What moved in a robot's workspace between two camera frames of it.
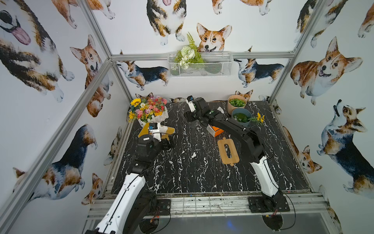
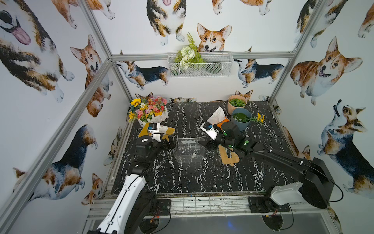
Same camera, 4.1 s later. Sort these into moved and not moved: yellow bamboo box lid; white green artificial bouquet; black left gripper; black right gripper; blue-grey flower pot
Moved: black right gripper
Not moved: blue-grey flower pot; black left gripper; white green artificial bouquet; yellow bamboo box lid
